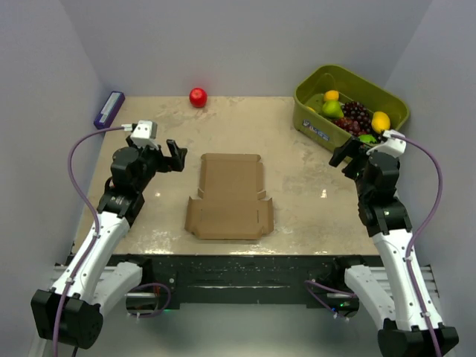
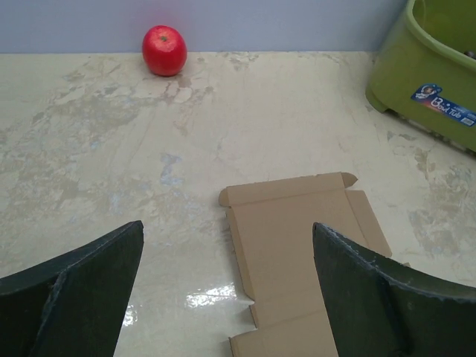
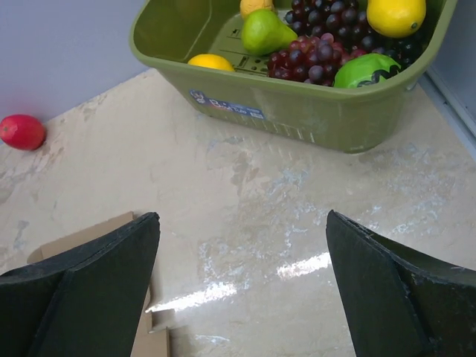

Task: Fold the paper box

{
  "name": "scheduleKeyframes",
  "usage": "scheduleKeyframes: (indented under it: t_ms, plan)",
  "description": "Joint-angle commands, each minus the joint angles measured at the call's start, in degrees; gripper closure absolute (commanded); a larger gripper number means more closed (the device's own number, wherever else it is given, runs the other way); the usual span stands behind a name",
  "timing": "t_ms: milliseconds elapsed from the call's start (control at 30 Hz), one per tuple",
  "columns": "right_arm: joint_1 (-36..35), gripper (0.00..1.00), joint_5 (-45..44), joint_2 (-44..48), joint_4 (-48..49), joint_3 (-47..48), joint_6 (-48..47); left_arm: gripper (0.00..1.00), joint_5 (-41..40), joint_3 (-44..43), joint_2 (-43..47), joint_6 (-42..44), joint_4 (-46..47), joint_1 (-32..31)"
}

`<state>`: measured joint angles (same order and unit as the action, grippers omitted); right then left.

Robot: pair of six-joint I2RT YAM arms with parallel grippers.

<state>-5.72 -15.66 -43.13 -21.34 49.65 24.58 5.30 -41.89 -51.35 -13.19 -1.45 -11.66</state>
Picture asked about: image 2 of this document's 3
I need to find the brown cardboard box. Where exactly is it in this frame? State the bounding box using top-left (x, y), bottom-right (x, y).
top-left (219, 173), bottom-right (392, 356)

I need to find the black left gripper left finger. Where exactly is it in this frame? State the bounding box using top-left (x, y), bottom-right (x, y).
top-left (1, 221), bottom-right (144, 356)

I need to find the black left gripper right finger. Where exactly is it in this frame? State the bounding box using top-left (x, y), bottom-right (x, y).
top-left (312, 223), bottom-right (475, 356)

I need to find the green plastic tub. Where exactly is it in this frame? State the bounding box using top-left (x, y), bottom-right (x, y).
top-left (365, 1), bottom-right (475, 151)

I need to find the red apple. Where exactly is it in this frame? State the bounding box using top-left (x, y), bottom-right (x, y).
top-left (142, 25), bottom-right (187, 77)

